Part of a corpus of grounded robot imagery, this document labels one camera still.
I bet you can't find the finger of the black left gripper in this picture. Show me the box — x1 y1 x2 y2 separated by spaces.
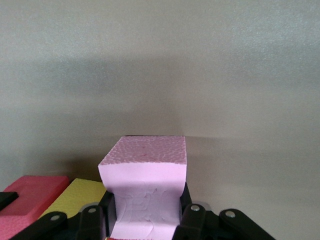
0 191 19 211

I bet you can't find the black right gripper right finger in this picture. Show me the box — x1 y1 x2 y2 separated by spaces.
173 182 276 240

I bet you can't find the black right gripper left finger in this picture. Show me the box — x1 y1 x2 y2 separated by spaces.
8 191 116 240

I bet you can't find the red foam cube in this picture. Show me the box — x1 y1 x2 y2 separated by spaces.
0 175 70 240

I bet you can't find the yellow foam cube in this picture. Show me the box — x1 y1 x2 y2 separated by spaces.
39 178 108 220

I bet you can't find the pink foam cube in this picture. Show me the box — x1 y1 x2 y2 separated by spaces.
97 135 189 240

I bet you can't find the brown table mat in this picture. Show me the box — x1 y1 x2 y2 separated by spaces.
0 0 320 240

